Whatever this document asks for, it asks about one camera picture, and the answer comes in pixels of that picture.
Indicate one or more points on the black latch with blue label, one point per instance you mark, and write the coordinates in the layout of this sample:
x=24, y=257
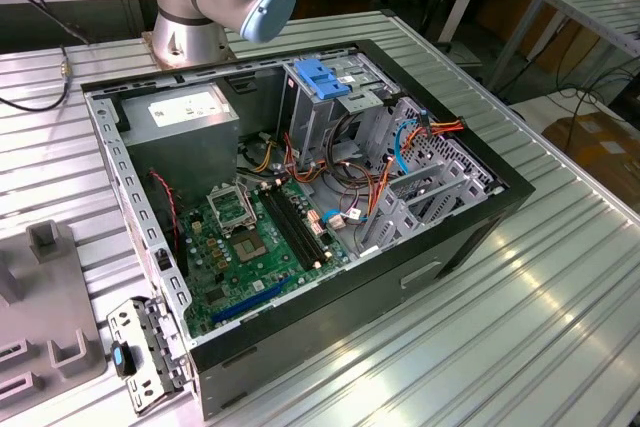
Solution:
x=122, y=359

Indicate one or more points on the large brown cardboard box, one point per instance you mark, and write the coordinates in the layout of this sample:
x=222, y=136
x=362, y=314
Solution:
x=600, y=147

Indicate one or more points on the grey parts rack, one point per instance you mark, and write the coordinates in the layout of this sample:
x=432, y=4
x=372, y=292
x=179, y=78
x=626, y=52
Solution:
x=55, y=292

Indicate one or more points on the grey disk bay cage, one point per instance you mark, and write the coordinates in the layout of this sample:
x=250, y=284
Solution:
x=472, y=189

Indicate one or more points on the black RAM slot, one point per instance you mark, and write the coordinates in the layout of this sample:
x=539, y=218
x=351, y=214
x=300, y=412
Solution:
x=298, y=225
x=306, y=223
x=290, y=228
x=281, y=229

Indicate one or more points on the blue expansion slot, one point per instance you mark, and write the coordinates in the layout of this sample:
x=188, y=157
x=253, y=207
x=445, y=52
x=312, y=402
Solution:
x=250, y=302

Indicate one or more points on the grey optical drive cage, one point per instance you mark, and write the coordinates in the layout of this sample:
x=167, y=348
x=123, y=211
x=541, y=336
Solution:
x=310, y=122

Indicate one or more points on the blue plastic drive latch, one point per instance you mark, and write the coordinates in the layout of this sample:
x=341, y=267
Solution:
x=315, y=78

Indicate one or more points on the green motherboard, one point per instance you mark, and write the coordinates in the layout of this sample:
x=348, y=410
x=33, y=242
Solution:
x=250, y=277

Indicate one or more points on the black open PC case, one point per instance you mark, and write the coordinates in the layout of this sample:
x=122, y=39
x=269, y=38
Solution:
x=350, y=307

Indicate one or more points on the metal slat side table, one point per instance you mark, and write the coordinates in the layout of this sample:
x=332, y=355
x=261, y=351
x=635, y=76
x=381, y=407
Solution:
x=600, y=12

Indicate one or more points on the CPU socket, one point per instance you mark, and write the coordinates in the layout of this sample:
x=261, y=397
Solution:
x=248, y=247

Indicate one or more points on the grey power supply unit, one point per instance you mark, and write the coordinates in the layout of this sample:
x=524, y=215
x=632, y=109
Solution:
x=180, y=147

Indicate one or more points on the perforated metal slot bracket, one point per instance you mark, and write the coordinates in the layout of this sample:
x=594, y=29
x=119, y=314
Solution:
x=129, y=317

